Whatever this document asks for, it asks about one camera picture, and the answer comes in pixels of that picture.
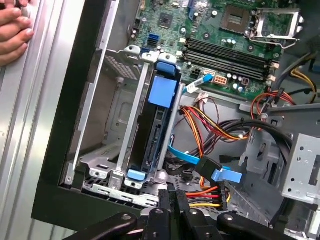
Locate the red orange yellow power wire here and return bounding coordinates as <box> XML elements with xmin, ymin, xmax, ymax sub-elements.
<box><xmin>178</xmin><ymin>104</ymin><xmax>251</xmax><ymax>211</ymax></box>

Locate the CPU socket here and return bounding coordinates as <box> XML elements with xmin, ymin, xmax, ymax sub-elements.
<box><xmin>222</xmin><ymin>4</ymin><xmax>252</xmax><ymax>35</ymax></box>

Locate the black PC case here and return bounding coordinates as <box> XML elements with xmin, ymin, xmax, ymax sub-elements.
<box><xmin>31</xmin><ymin>0</ymin><xmax>320</xmax><ymax>240</ymax></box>

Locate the black RAM slot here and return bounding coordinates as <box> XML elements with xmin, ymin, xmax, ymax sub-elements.
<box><xmin>186</xmin><ymin>37</ymin><xmax>281</xmax><ymax>65</ymax></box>
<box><xmin>184</xmin><ymin>42</ymin><xmax>279</xmax><ymax>71</ymax></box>
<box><xmin>180</xmin><ymin>54</ymin><xmax>274</xmax><ymax>82</ymax></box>
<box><xmin>182</xmin><ymin>48</ymin><xmax>276</xmax><ymax>76</ymax></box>

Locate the metal socket cover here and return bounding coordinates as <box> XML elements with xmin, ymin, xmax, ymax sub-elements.
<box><xmin>249</xmin><ymin>8</ymin><xmax>305</xmax><ymax>41</ymax></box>

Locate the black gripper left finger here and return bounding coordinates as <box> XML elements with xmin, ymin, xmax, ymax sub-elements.
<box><xmin>63</xmin><ymin>189</ymin><xmax>177</xmax><ymax>240</ymax></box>

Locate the blue expansion slot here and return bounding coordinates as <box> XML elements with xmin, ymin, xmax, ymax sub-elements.
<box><xmin>186</xmin><ymin>0</ymin><xmax>200</xmax><ymax>21</ymax></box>

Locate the grey metal disk bay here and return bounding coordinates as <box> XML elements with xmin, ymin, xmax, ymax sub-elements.
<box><xmin>66</xmin><ymin>44</ymin><xmax>187</xmax><ymax>205</ymax></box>

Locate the bare person hand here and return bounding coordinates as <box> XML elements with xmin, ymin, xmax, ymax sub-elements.
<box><xmin>0</xmin><ymin>0</ymin><xmax>35</xmax><ymax>68</ymax></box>

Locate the grey metal drive cage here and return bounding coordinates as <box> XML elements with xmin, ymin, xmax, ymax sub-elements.
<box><xmin>238</xmin><ymin>103</ymin><xmax>320</xmax><ymax>240</ymax></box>

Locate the locking lever wire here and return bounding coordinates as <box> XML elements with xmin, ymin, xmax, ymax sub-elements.
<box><xmin>248</xmin><ymin>36</ymin><xmax>301</xmax><ymax>50</ymax></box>

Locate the black cable bundle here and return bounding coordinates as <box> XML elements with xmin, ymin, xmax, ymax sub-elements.
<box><xmin>212</xmin><ymin>119</ymin><xmax>294</xmax><ymax>163</ymax></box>

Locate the blue data wire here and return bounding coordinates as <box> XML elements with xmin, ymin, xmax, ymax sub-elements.
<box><xmin>168</xmin><ymin>134</ymin><xmax>244</xmax><ymax>185</ymax></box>

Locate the hard disk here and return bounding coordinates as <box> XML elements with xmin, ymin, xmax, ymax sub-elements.
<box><xmin>126</xmin><ymin>53</ymin><xmax>185</xmax><ymax>181</ymax></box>

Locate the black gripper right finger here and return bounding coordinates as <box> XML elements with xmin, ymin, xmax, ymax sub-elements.
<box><xmin>176</xmin><ymin>190</ymin><xmax>278</xmax><ymax>240</ymax></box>

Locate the green motherboard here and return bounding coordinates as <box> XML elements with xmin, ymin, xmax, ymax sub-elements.
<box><xmin>128</xmin><ymin>0</ymin><xmax>305</xmax><ymax>102</ymax></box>

